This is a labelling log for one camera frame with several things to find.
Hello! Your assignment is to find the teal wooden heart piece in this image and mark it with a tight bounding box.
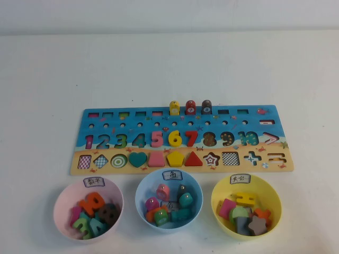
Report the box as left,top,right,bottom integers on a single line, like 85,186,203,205
129,151,148,169

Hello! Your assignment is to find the colourful wooden number puzzle board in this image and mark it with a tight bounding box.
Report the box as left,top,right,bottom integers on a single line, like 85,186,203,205
70,105,295,176

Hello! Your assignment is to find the yellow wooden pentagon piece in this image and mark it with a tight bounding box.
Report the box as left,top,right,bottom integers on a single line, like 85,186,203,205
166,151,185,167

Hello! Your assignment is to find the pink wooden trapezoid piece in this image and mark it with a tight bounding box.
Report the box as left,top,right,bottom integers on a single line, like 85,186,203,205
147,152,165,167

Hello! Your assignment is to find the red wooden triangle piece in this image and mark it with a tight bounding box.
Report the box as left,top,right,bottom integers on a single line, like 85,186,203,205
184,151,204,167

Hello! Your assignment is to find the paper label on blue bowl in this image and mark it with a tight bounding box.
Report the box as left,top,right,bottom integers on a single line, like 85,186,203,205
162,169,183,181

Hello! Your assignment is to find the blue plastic bowl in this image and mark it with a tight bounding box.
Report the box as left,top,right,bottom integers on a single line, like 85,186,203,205
135,168,204,234

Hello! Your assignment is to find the paper label on yellow bowl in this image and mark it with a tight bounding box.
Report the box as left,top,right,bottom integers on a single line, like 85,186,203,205
229,174,251,185

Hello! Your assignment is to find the paper label on pink bowl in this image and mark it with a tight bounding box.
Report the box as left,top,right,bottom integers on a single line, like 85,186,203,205
83,176,105,188

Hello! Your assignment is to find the pink wooden square piece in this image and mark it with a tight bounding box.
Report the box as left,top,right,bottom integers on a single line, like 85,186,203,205
217,198,238,220

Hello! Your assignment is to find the green wooden round piece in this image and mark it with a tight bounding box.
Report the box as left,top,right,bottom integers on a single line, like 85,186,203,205
229,206,249,225

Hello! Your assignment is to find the yellow plastic bowl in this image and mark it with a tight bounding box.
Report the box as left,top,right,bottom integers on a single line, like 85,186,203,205
211,174,283,241

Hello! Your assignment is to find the grey wooden block piece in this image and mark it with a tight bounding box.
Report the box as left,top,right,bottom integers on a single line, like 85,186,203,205
236,216,251,235

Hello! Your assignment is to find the pink plastic bowl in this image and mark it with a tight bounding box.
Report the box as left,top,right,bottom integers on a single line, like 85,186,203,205
52,177,124,240

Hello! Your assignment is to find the pink wooden number five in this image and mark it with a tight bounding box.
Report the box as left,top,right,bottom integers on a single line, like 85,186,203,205
150,131,165,149

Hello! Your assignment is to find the yellow wooden fish number six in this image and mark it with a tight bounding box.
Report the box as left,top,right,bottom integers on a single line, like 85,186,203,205
169,100,181,116

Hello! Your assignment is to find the red wooden fish number seven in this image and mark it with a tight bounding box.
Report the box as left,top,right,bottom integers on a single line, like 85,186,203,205
185,99,197,116

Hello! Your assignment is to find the brown wooden fish number eight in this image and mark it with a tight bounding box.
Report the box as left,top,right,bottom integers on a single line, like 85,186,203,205
201,99,213,115

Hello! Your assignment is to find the dark grey wooden fish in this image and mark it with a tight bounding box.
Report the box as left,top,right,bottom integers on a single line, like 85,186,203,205
176,184,189,199

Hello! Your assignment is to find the pink wooden fish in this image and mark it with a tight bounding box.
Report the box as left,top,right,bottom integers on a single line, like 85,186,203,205
156,184,170,202

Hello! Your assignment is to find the teal green wooden fish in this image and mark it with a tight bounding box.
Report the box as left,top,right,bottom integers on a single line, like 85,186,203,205
179,193,197,208

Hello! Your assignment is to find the magenta wooden fish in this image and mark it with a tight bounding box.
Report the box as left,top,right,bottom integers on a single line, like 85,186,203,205
145,197,159,212

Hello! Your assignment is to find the orange wooden fish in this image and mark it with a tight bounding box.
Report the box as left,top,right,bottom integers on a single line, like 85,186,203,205
145,205,169,223

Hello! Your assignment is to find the yellow wooden equals sign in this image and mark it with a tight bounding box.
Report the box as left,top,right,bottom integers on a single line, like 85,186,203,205
235,192,257,207

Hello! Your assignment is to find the orange wooden number ten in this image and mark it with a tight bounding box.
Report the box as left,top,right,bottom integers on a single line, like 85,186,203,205
79,192,104,218

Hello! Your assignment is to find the teal wooden number four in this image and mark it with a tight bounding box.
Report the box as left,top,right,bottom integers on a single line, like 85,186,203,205
88,216,106,238

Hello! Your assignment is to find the orange wooden plus sign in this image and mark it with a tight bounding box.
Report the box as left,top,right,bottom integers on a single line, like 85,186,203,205
253,207,272,228

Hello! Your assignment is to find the pink wooden number one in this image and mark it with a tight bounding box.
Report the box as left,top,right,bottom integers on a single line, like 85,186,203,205
70,206,83,227

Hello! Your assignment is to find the green wooden number three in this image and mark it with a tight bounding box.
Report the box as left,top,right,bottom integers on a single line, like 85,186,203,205
73,219,93,240

